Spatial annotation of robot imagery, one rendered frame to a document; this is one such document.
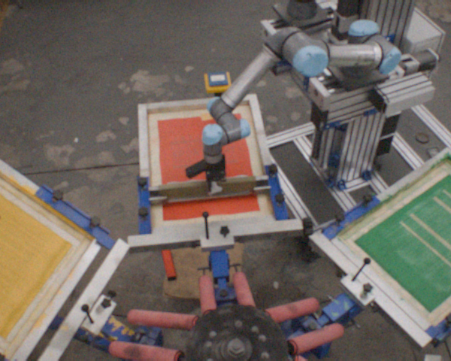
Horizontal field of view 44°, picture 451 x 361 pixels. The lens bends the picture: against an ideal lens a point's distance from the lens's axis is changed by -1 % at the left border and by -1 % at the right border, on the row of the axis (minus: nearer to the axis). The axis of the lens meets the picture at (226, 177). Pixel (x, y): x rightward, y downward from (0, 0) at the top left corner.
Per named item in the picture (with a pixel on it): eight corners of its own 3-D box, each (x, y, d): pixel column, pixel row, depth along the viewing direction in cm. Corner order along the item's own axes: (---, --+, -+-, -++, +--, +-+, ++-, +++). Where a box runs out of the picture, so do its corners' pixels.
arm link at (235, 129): (238, 107, 223) (213, 116, 220) (252, 125, 216) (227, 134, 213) (237, 122, 229) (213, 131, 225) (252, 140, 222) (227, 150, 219)
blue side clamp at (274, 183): (263, 174, 254) (264, 163, 248) (274, 173, 254) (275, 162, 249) (275, 228, 234) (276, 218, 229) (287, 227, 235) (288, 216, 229)
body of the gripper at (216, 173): (226, 183, 231) (226, 163, 222) (205, 185, 230) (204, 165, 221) (224, 169, 236) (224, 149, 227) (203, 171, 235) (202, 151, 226)
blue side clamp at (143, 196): (139, 186, 250) (137, 175, 244) (150, 185, 250) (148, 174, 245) (140, 242, 230) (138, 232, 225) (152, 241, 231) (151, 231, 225)
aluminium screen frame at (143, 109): (139, 110, 280) (137, 104, 277) (255, 99, 284) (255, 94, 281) (143, 241, 229) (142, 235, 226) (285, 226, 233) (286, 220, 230)
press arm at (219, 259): (209, 246, 223) (208, 238, 219) (224, 244, 223) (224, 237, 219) (213, 284, 212) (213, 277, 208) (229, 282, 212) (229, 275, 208)
